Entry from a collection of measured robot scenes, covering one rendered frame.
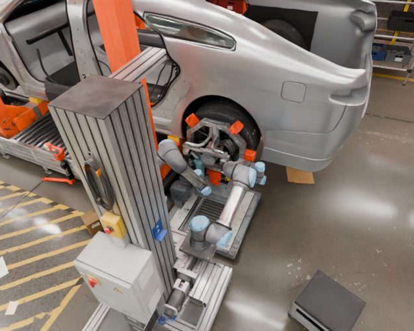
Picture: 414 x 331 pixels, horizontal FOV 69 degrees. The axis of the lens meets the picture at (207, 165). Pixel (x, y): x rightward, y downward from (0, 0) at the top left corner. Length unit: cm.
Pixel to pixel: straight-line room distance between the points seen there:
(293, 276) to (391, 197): 154
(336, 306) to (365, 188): 169
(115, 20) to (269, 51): 102
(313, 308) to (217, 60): 193
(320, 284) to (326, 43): 265
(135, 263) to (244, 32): 168
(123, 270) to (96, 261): 15
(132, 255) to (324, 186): 260
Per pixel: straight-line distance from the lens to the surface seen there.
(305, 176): 375
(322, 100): 230
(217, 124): 251
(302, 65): 224
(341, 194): 368
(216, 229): 187
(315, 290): 257
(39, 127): 464
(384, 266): 330
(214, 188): 318
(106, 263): 164
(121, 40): 206
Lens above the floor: 259
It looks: 44 degrees down
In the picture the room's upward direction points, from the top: 2 degrees counter-clockwise
